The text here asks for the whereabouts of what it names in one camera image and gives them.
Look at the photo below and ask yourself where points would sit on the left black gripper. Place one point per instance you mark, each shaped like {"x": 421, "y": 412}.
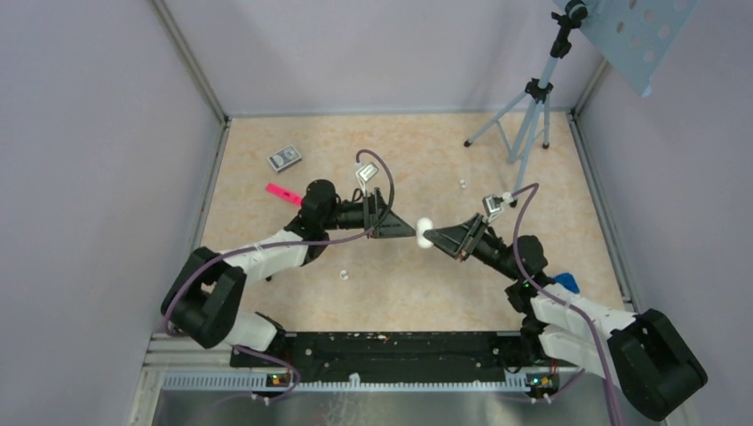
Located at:
{"x": 375, "y": 210}

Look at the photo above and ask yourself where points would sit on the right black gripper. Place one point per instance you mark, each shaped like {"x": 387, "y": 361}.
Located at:
{"x": 468, "y": 234}

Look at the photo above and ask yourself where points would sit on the white earbud charging case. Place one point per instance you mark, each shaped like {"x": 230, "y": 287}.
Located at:
{"x": 423, "y": 225}

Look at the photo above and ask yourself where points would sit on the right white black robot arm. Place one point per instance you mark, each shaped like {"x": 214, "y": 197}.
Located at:
{"x": 640, "y": 354}

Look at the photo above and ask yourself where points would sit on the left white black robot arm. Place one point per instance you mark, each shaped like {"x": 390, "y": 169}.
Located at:
{"x": 204, "y": 300}

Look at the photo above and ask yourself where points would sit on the pink rectangular block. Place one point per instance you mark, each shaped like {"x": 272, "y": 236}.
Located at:
{"x": 284, "y": 194}

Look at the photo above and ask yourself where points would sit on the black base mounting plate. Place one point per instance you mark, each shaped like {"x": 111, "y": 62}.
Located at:
{"x": 409, "y": 357}

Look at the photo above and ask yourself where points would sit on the grey playing card box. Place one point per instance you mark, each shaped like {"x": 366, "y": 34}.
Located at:
{"x": 284, "y": 159}

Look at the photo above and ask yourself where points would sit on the perforated grey metal plate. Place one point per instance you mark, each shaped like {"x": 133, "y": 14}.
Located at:
{"x": 633, "y": 36}

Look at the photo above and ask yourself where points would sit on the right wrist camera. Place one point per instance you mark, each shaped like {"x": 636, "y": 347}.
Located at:
{"x": 493, "y": 205}

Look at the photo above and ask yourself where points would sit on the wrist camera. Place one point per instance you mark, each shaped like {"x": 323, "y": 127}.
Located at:
{"x": 366, "y": 171}
{"x": 493, "y": 205}

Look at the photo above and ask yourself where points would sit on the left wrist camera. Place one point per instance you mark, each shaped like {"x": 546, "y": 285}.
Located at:
{"x": 366, "y": 171}

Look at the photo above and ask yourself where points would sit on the grey camera tripod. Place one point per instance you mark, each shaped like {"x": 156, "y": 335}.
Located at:
{"x": 536, "y": 121}

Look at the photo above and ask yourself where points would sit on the white cable duct rail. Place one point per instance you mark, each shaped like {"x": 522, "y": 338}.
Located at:
{"x": 260, "y": 382}

